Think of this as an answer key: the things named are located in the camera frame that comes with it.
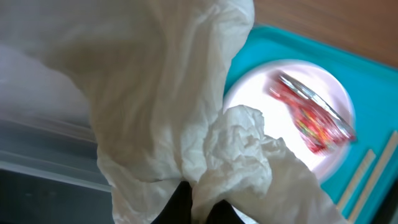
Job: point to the white napkin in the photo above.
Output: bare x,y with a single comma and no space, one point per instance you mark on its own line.
153,73

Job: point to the left wooden chopstick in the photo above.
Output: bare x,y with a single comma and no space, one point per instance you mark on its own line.
356,179

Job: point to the clear plastic waste bin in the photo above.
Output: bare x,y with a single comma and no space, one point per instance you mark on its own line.
44,124

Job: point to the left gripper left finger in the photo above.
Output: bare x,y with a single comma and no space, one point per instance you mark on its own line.
178,208

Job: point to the large white plate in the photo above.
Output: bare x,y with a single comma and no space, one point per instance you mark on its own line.
269,184

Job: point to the black plastic tray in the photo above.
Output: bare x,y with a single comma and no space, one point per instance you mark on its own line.
29,199

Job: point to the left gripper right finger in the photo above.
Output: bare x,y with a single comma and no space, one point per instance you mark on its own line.
223,213

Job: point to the right wooden chopstick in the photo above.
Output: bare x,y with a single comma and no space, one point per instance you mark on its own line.
374,177

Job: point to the teal serving tray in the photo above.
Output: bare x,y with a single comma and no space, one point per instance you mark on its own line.
363,92

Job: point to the wooden chopstick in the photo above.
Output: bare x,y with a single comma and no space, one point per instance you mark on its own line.
374,177
356,179

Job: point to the red sauce packet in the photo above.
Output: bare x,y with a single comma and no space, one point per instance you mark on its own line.
321,127

